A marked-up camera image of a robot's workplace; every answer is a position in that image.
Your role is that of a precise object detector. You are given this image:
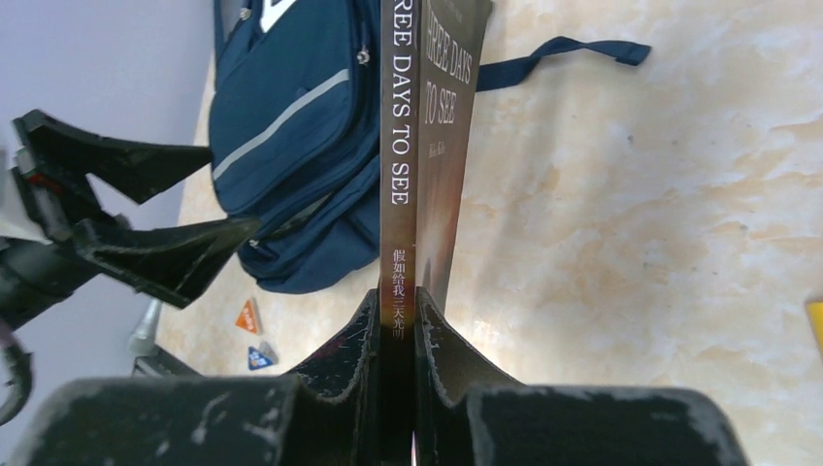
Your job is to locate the white yellow marker pen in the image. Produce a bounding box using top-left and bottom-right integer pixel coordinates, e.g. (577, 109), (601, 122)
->
(805, 300), (823, 355)

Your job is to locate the navy blue student backpack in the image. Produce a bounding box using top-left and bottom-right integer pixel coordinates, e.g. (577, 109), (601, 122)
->
(209, 1), (650, 294)

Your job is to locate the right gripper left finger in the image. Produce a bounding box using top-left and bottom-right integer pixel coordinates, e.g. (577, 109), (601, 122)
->
(8, 291), (379, 465)

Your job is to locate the blue triangular eraser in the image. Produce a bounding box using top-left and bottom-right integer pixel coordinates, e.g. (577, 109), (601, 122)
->
(247, 341), (279, 371)

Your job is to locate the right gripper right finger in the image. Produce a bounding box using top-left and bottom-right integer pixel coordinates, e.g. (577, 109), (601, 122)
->
(415, 288), (748, 465)

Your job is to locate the small orange eraser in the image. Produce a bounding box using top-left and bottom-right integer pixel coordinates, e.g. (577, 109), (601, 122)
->
(235, 297), (264, 336)

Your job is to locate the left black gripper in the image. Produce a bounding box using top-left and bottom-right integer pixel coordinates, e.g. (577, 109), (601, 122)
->
(1, 110), (261, 331)

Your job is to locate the black paperback book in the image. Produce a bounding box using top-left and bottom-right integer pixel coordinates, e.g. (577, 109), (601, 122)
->
(379, 1), (493, 465)

